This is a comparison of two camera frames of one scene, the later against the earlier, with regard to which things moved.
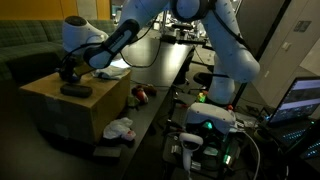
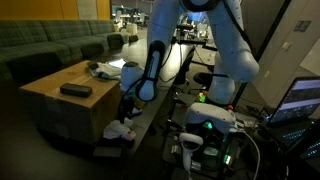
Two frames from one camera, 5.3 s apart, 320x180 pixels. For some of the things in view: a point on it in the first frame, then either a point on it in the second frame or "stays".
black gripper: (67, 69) to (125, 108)
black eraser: (76, 91) stays
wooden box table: (84, 118) stays
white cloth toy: (119, 128) stays
